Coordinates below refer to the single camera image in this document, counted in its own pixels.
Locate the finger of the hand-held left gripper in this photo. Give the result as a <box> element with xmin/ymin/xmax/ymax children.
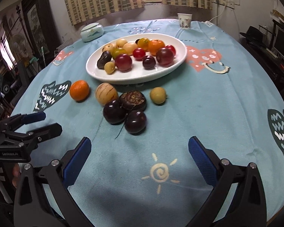
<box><xmin>0</xmin><ymin>112</ymin><xmax>46</xmax><ymax>133</ymax></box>
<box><xmin>3</xmin><ymin>123</ymin><xmax>62</xmax><ymax>150</ymax></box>

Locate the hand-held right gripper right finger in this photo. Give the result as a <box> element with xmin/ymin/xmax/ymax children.
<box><xmin>187</xmin><ymin>136</ymin><xmax>268</xmax><ymax>227</ymax></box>

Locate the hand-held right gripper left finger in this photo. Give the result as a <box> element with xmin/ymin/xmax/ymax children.
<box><xmin>13</xmin><ymin>136</ymin><xmax>92</xmax><ymax>227</ymax></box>

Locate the small yellow loquat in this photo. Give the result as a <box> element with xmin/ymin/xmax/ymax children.
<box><xmin>104</xmin><ymin>61</ymin><xmax>116</xmax><ymax>74</ymax></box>

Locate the dark brown wrinkled fruit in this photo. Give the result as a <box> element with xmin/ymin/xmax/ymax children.
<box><xmin>97</xmin><ymin>51</ymin><xmax>112</xmax><ymax>70</ymax></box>

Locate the white plate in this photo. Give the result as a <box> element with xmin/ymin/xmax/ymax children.
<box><xmin>86</xmin><ymin>33</ymin><xmax>188</xmax><ymax>85</ymax></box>

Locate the yellow green fruit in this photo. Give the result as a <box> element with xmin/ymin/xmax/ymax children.
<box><xmin>112</xmin><ymin>48</ymin><xmax>127</xmax><ymax>59</ymax></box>

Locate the large dark red plum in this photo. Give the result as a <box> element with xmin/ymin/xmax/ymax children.
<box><xmin>156</xmin><ymin>47</ymin><xmax>175</xmax><ymax>67</ymax></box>

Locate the small dark purple plum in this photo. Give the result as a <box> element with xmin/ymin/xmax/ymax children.
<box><xmin>142</xmin><ymin>55</ymin><xmax>156</xmax><ymax>70</ymax></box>

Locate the smooth yellow loquat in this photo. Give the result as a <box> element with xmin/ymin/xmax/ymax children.
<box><xmin>115</xmin><ymin>38</ymin><xmax>128</xmax><ymax>48</ymax></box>

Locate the small red plum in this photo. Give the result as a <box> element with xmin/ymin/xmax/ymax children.
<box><xmin>133</xmin><ymin>48</ymin><xmax>146</xmax><ymax>60</ymax></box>
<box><xmin>165</xmin><ymin>44</ymin><xmax>176</xmax><ymax>56</ymax></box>

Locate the pale yellow loquat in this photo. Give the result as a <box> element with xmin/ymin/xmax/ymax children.
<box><xmin>122</xmin><ymin>42</ymin><xmax>138</xmax><ymax>55</ymax></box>

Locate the mandarin orange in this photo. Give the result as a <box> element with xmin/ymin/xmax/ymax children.
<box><xmin>148</xmin><ymin>39</ymin><xmax>165</xmax><ymax>55</ymax></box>
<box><xmin>69</xmin><ymin>80</ymin><xmax>90</xmax><ymax>102</ymax></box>

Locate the yellow orange tomato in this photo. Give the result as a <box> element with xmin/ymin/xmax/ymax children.
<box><xmin>137</xmin><ymin>38</ymin><xmax>150</xmax><ymax>51</ymax></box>

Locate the person's left hand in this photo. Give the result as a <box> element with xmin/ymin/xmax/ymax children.
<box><xmin>12</xmin><ymin>164</ymin><xmax>21</xmax><ymax>188</ymax></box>

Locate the light blue printed tablecloth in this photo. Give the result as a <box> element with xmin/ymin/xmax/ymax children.
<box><xmin>9</xmin><ymin>19</ymin><xmax>284</xmax><ymax>227</ymax></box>

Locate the striped beige melon fruit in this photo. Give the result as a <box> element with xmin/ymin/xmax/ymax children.
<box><xmin>95</xmin><ymin>82</ymin><xmax>119</xmax><ymax>106</ymax></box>

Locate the electric fan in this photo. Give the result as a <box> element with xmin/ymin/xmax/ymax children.
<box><xmin>9</xmin><ymin>33</ymin><xmax>27</xmax><ymax>57</ymax></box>

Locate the yellow green loquat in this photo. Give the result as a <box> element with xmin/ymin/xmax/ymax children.
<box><xmin>150</xmin><ymin>87</ymin><xmax>167</xmax><ymax>104</ymax></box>

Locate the brown passion fruit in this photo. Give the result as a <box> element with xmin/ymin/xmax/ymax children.
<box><xmin>118</xmin><ymin>91</ymin><xmax>147</xmax><ymax>111</ymax></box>

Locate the dark framed picture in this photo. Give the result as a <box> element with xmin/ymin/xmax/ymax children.
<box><xmin>21</xmin><ymin>0</ymin><xmax>59</xmax><ymax>55</ymax></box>

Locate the pale green ceramic jar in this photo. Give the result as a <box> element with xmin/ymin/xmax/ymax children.
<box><xmin>80</xmin><ymin>23</ymin><xmax>104</xmax><ymax>42</ymax></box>

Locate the black hat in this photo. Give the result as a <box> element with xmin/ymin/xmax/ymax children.
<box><xmin>239</xmin><ymin>26</ymin><xmax>268</xmax><ymax>46</ymax></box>

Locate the printed paper cup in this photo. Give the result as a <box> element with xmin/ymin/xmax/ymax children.
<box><xmin>177</xmin><ymin>13</ymin><xmax>192</xmax><ymax>30</ymax></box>

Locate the white power cable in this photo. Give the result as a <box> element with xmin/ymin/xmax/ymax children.
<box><xmin>201</xmin><ymin>3</ymin><xmax>228</xmax><ymax>26</ymax></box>

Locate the wall power outlet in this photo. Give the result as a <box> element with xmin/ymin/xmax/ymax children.
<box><xmin>215</xmin><ymin>0</ymin><xmax>235</xmax><ymax>9</ymax></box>

